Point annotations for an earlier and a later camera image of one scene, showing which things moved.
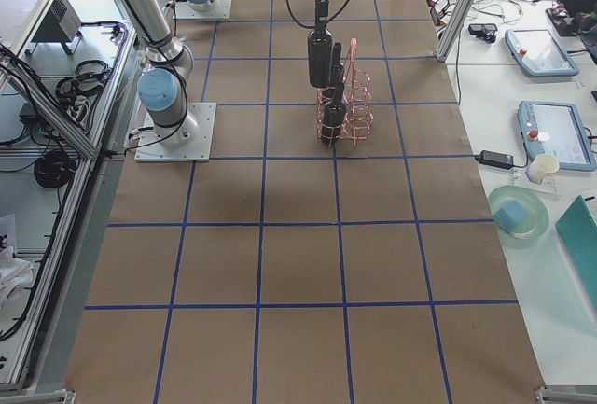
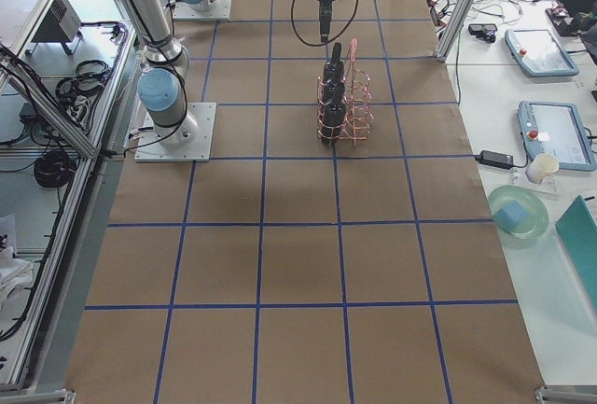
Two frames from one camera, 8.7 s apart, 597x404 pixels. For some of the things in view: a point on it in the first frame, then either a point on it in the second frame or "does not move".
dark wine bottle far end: [338, 70] does not move
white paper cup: [543, 166] does not move
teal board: [578, 229] does not move
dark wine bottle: [319, 58] -> [334, 90]
